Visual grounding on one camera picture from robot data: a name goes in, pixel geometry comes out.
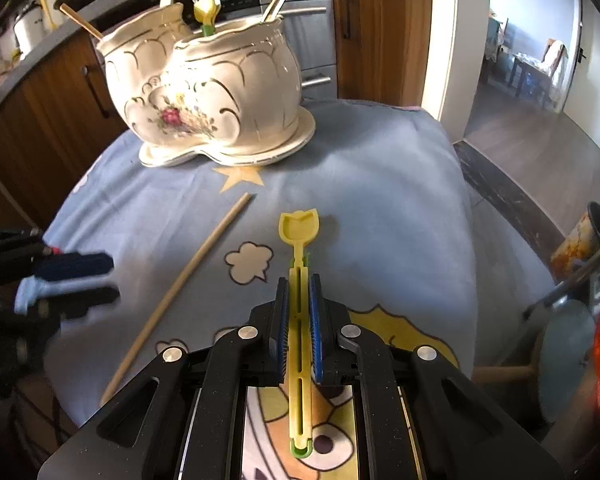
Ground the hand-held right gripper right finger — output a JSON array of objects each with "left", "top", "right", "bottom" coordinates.
[{"left": 310, "top": 274, "right": 564, "bottom": 480}]

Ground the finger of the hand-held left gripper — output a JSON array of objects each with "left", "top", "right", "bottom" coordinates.
[
  {"left": 40, "top": 285, "right": 122, "bottom": 322},
  {"left": 32, "top": 251, "right": 115, "bottom": 282}
]

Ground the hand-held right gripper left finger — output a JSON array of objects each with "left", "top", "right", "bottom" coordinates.
[{"left": 37, "top": 276, "right": 289, "bottom": 480}]

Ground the yellow tulip plastic spoon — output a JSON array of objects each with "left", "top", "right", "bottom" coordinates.
[{"left": 278, "top": 208, "right": 320, "bottom": 459}]

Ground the cream ceramic utensil holder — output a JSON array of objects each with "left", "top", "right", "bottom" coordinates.
[{"left": 95, "top": 2, "right": 304, "bottom": 154}]

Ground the fork with yellow tulip handle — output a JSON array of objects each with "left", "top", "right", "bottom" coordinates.
[{"left": 179, "top": 0, "right": 222, "bottom": 37}]

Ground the blue printed blanket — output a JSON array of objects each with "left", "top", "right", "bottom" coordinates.
[{"left": 41, "top": 97, "right": 557, "bottom": 480}]

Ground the round stool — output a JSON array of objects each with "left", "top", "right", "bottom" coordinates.
[{"left": 472, "top": 299, "right": 599, "bottom": 432}]

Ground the yellow hanging spatula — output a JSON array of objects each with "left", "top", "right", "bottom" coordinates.
[{"left": 36, "top": 0, "right": 57, "bottom": 32}]

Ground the printed tin can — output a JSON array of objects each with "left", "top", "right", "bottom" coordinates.
[{"left": 550, "top": 201, "right": 600, "bottom": 282}]

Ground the chair with white cloth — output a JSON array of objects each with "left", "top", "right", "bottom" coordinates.
[{"left": 509, "top": 39, "right": 569, "bottom": 112}]

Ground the white door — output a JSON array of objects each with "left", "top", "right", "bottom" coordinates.
[{"left": 554, "top": 0, "right": 595, "bottom": 117}]

